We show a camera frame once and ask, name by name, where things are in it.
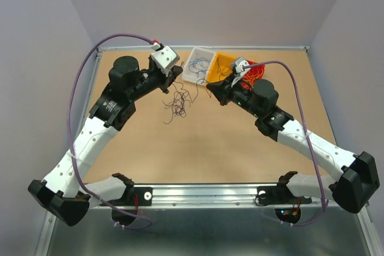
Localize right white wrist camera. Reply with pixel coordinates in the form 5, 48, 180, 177
231, 57, 250, 87

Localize dark purple thin wires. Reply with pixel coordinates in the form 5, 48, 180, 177
191, 56, 235, 103

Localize blue thin wire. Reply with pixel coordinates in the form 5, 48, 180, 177
188, 55, 211, 86

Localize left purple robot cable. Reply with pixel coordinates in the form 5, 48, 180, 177
68, 33, 157, 230

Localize yellow plastic bin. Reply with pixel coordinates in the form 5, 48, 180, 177
206, 52, 237, 83

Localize yellow thin wires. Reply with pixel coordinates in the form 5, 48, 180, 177
244, 64, 265, 85

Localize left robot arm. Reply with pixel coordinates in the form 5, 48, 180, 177
28, 53, 182, 227

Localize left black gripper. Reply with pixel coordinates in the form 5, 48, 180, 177
132, 54, 185, 100

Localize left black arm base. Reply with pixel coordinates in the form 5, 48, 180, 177
107, 185, 153, 206

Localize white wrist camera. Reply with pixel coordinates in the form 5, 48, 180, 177
231, 57, 250, 87
150, 40, 180, 77

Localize red plastic bin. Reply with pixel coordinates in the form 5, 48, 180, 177
243, 65, 265, 86

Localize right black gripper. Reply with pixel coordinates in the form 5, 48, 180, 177
205, 73, 262, 118

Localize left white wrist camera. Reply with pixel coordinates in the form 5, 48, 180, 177
150, 40, 180, 77

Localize aluminium front rail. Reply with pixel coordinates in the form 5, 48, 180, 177
47, 181, 369, 209

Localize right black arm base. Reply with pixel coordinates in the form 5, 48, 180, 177
254, 171, 312, 207

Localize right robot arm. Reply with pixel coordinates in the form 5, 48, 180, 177
207, 76, 380, 213

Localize white plastic bin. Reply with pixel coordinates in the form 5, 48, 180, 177
182, 47, 216, 86

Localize thin wire bundle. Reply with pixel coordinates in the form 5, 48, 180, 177
161, 81, 193, 125

